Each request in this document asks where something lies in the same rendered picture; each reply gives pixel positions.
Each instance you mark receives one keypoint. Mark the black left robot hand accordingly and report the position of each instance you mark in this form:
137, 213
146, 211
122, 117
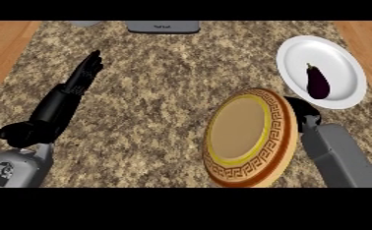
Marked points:
57, 104

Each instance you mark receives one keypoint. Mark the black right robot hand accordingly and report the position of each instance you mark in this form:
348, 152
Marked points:
301, 108

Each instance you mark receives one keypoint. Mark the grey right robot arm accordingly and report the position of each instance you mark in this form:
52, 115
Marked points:
336, 157

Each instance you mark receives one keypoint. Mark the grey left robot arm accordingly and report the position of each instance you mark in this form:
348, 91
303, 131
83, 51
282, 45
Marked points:
21, 166

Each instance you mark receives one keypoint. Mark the dark purple eggplant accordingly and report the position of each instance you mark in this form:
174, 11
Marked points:
317, 82

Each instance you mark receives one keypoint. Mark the white plate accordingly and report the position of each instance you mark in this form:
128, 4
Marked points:
320, 71

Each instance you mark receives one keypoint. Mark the brown patterned plate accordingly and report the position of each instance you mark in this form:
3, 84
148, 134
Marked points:
249, 137

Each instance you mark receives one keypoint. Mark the pale grey appliance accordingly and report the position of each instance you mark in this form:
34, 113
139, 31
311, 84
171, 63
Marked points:
86, 23

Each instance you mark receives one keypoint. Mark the dark grey appliance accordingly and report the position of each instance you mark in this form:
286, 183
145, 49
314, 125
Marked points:
162, 27

